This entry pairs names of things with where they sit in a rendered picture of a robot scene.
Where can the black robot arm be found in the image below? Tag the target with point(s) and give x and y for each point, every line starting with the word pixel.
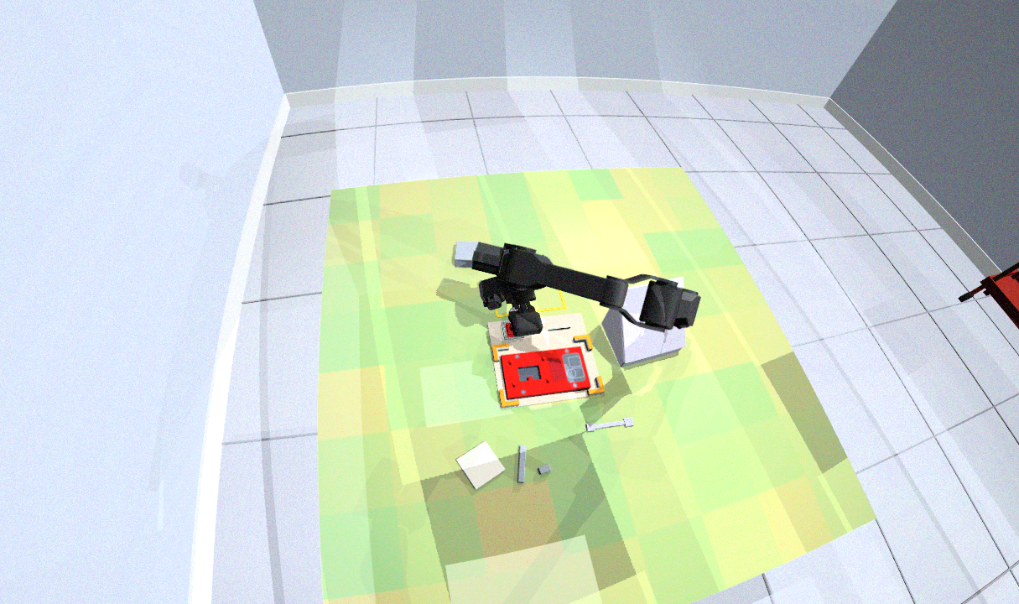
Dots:
pixel 518 268

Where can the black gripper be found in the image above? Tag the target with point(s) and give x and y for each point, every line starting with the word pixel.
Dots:
pixel 525 320

